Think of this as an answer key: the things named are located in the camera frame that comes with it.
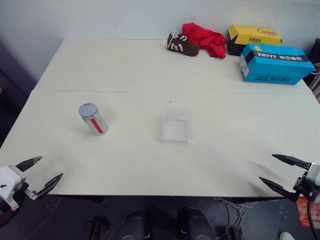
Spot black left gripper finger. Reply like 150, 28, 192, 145
37, 172, 64, 200
14, 156, 44, 173

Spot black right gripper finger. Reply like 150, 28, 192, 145
271, 153, 312, 171
259, 176, 299, 202

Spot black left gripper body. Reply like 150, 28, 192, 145
12, 181, 39, 204

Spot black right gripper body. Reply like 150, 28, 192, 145
293, 170, 317, 199

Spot clear plastic jar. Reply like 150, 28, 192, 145
81, 111, 109, 137

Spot grey plastic jar lid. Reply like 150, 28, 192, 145
78, 102, 99, 119

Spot clear square plastic container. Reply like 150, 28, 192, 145
159, 107, 196, 145

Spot red orange package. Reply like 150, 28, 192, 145
295, 196, 312, 228

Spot black floor socket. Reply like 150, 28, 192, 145
224, 225, 244, 240

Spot dark cabinet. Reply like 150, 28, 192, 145
0, 34, 40, 115

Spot dark rounded shape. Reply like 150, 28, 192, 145
116, 210, 146, 240
176, 206, 217, 240

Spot blue cardboard box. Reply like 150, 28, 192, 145
239, 42, 316, 87

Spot yellow and black cardboard box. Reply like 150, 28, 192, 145
225, 23, 284, 57

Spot red cloth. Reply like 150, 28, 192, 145
181, 22, 228, 59

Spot brown plush shoe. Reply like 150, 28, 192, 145
166, 29, 201, 58

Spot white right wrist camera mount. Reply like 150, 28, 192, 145
306, 162, 320, 188

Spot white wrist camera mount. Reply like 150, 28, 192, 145
306, 162, 320, 188
0, 164, 27, 211

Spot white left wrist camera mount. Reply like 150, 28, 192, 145
0, 164, 27, 211

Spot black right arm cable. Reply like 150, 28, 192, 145
306, 198, 317, 237

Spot white floor cable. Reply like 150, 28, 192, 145
211, 197, 261, 240

